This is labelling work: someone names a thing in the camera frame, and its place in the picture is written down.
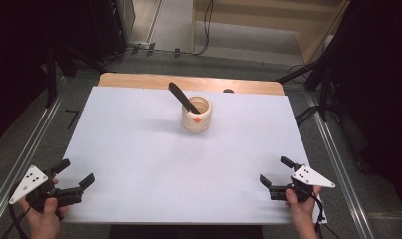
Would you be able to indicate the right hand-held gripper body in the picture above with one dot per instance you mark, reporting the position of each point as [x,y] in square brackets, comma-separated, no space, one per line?
[310,177]

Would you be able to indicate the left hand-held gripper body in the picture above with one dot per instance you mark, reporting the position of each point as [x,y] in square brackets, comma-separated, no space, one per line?
[30,182]

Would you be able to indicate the beige cup with orange dot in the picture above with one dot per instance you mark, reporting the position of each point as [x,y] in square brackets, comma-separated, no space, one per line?
[197,120]

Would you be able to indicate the black spatula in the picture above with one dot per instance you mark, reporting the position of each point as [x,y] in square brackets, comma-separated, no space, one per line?
[182,96]

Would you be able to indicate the person's right hand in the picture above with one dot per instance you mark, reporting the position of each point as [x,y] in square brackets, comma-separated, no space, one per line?
[301,212]

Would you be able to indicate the person's left hand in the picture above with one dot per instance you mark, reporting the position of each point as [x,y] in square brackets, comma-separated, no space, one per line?
[44,220]

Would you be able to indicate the white board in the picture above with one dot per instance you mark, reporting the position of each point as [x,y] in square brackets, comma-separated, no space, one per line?
[149,166]

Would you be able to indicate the black stand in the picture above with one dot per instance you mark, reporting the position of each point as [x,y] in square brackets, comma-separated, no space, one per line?
[325,89]
[51,76]

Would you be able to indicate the black table grommet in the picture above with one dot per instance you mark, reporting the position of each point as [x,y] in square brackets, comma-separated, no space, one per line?
[228,90]

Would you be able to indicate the wooden table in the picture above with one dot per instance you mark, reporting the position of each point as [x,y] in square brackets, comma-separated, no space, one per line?
[139,81]

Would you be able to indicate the wooden shelf unit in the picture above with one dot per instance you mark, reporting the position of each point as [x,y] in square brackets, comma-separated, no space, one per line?
[255,40]

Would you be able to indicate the black cabinet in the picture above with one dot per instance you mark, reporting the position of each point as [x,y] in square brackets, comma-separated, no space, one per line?
[106,26]

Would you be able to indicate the metal floor rail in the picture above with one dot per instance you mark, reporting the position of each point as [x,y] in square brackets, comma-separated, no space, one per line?
[338,166]
[26,156]

